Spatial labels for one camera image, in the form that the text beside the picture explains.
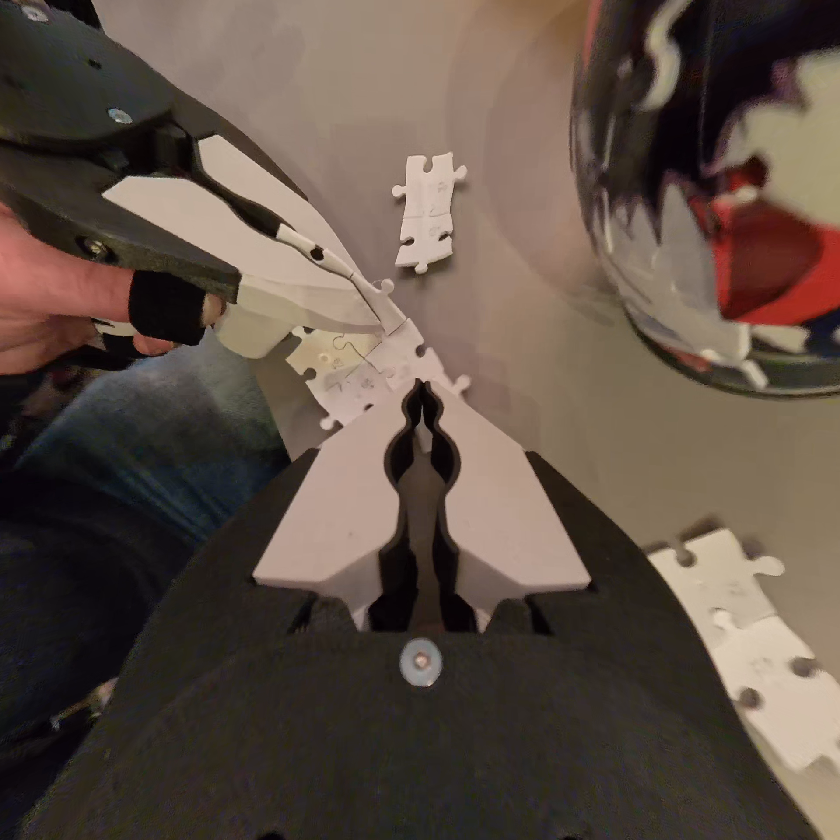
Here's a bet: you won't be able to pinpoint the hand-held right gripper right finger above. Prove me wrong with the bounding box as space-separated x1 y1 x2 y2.
428 382 593 632

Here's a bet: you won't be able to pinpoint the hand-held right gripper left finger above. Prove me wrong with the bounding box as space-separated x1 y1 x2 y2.
252 379 425 632

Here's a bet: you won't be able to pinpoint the two joined puzzle pieces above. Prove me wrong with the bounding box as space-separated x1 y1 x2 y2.
392 152 469 275

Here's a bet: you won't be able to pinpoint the colourful puzzle ball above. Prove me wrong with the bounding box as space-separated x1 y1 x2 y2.
570 0 840 398

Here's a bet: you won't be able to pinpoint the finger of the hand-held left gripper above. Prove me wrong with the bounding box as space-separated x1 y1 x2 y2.
196 133 361 275
101 175 384 360

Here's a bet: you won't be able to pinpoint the wide puzzle piece section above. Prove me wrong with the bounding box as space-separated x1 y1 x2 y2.
645 528 840 774

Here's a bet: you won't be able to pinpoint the person's jeans leg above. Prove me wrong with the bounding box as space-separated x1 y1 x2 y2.
13 335 290 552

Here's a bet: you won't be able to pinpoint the curved puzzle piece strip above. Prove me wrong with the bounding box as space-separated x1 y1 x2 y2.
276 223 473 432

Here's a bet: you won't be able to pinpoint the person's left hand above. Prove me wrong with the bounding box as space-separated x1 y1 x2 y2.
0 202 228 377

